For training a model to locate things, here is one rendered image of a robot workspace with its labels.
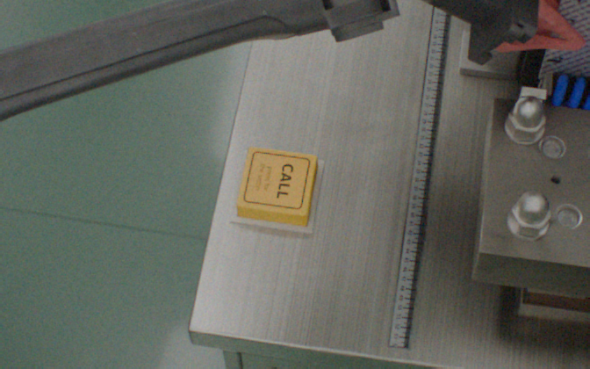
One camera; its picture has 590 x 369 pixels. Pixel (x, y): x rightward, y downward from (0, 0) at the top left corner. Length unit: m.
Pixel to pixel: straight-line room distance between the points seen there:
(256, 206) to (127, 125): 1.18
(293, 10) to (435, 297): 0.35
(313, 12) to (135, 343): 1.25
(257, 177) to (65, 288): 1.05
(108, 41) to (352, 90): 0.44
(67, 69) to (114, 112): 1.48
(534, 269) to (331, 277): 0.21
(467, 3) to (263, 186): 0.29
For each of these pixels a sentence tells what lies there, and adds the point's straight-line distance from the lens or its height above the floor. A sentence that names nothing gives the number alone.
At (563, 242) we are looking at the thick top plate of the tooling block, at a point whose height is 1.03.
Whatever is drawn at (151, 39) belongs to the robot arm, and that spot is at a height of 1.24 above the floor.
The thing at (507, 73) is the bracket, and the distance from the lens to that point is 1.25.
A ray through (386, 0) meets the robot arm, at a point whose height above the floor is 1.17.
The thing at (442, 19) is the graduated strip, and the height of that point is 0.90.
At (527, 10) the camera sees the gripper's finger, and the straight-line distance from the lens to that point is 1.00.
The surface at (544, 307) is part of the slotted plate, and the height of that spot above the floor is 0.91.
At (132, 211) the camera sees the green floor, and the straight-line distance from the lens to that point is 2.21.
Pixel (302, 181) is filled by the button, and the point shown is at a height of 0.92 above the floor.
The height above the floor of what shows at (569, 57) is 1.06.
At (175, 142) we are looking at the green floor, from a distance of 2.27.
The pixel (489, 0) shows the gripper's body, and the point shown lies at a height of 1.15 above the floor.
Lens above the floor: 1.93
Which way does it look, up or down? 60 degrees down
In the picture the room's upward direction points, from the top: 1 degrees counter-clockwise
